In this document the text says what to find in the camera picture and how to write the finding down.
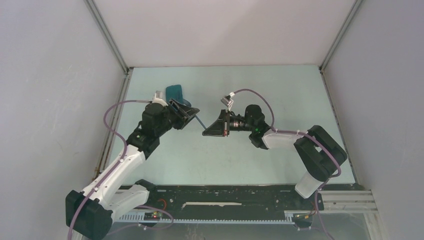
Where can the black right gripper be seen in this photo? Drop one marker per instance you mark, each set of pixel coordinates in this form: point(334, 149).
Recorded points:
point(221, 127)

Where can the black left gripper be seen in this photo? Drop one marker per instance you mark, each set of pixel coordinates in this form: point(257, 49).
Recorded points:
point(186, 113)

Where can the teal cloth napkin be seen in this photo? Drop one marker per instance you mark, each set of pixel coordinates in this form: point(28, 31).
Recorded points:
point(175, 92)

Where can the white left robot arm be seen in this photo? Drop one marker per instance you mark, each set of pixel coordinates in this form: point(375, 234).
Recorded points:
point(92, 211)

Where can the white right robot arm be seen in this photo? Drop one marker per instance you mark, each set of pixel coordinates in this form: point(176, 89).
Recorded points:
point(321, 155)

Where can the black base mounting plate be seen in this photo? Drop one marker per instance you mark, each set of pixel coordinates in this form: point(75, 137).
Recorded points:
point(229, 201)

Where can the aluminium left side rail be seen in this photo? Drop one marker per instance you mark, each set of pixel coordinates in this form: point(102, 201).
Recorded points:
point(113, 122)

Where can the aluminium left corner post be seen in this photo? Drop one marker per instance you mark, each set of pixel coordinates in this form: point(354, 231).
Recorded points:
point(109, 39)

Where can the aluminium corner post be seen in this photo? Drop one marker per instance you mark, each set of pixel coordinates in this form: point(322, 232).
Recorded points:
point(109, 39)
point(340, 34)

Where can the white slotted cable duct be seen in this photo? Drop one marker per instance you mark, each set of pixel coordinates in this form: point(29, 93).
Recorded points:
point(140, 217)

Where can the aluminium front frame rail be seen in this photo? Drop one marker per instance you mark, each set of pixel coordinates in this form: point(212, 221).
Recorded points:
point(348, 201)

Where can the aluminium right corner post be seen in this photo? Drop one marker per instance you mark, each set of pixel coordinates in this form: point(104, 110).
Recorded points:
point(340, 34)

